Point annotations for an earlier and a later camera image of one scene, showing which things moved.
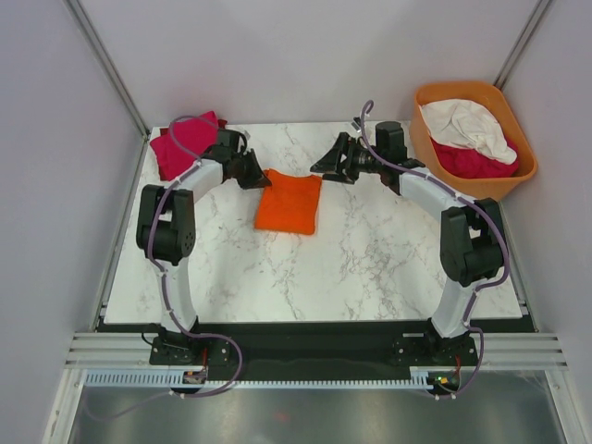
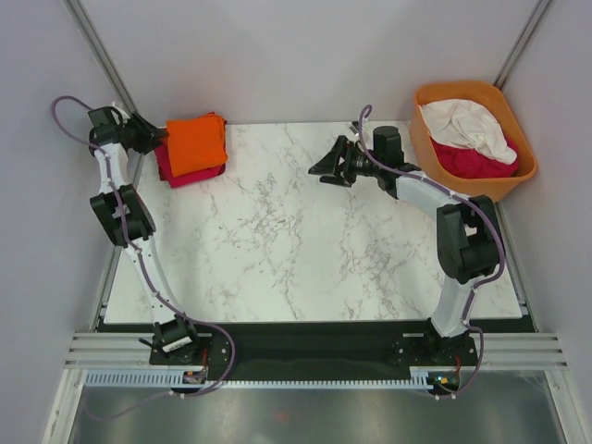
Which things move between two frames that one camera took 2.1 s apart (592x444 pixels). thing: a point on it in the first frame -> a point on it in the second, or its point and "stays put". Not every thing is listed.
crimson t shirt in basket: [467, 162] stays put
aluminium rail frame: [492, 351] stays put
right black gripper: [331, 161] stays put
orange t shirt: [289, 203] -> [196, 144]
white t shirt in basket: [468, 125] stays put
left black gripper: [256, 178] -> [149, 135]
